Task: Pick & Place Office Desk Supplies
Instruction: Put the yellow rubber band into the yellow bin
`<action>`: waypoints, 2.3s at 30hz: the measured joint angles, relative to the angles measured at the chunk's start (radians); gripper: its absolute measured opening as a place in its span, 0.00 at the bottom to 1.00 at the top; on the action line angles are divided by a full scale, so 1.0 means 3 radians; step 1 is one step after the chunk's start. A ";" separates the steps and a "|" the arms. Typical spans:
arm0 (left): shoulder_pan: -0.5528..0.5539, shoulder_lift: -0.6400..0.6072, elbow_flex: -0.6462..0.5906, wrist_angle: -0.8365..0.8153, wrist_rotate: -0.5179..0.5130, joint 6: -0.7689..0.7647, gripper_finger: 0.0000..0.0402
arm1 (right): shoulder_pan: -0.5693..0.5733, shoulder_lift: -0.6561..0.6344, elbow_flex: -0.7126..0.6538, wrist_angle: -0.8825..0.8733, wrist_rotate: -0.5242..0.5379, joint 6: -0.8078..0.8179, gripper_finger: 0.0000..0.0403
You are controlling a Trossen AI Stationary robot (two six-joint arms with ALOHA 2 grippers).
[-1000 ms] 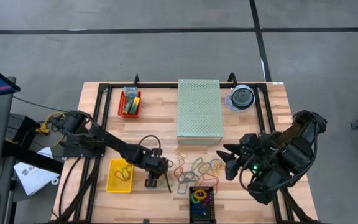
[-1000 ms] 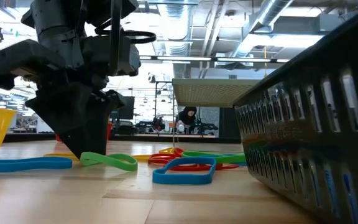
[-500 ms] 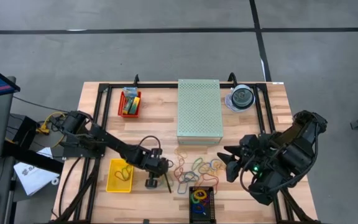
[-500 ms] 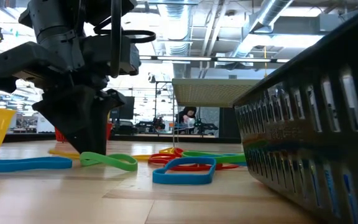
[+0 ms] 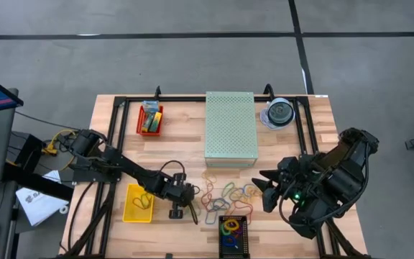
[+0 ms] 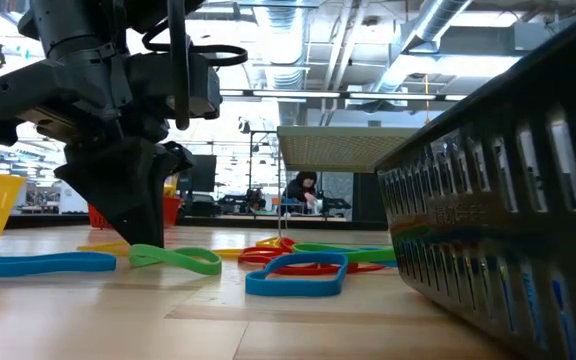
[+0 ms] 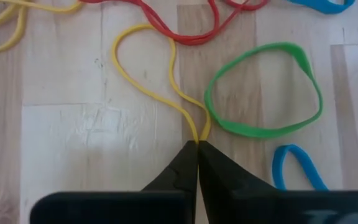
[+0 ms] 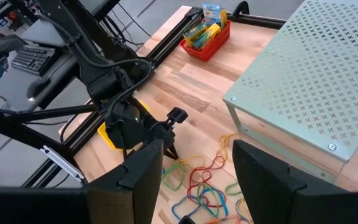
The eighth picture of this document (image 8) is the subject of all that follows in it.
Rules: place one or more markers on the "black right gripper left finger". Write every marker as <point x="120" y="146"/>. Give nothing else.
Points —
<point x="135" y="199"/>

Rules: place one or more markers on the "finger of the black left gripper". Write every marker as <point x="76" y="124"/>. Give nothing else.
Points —
<point x="171" y="152"/>

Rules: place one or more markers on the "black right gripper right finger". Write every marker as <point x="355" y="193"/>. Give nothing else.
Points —
<point x="266" y="193"/>

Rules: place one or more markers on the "green rubber band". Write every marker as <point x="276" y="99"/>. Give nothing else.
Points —
<point x="164" y="177"/>
<point x="228" y="188"/>
<point x="210" y="186"/>

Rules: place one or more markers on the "yellow rubber band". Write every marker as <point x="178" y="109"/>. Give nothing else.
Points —
<point x="191" y="158"/>

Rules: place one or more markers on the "yellow plastic bin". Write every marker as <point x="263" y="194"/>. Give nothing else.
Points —
<point x="104" y="135"/>

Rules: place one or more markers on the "black computer mouse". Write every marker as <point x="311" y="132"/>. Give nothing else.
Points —
<point x="37" y="87"/>

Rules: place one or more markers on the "red plastic basket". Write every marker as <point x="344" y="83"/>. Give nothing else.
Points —
<point x="210" y="53"/>

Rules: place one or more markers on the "black computer keyboard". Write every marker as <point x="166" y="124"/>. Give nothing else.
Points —
<point x="33" y="59"/>

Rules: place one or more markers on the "green perforated metal riser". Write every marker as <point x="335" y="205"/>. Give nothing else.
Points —
<point x="306" y="77"/>

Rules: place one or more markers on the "person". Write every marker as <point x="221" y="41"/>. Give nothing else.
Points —
<point x="2" y="46"/>

